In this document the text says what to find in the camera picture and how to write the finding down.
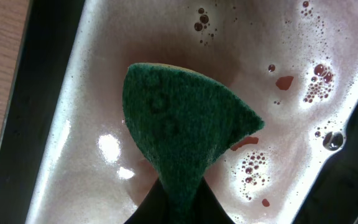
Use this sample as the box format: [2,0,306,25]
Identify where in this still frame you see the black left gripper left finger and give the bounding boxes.
[124,179,170,224]

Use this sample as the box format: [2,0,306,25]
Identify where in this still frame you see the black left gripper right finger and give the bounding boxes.
[194,178,234,224]

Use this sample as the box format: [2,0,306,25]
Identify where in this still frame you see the green yellow sponge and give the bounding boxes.
[122,63,264,223]

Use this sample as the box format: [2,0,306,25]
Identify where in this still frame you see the black rectangular water tray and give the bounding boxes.
[0,1,358,223]

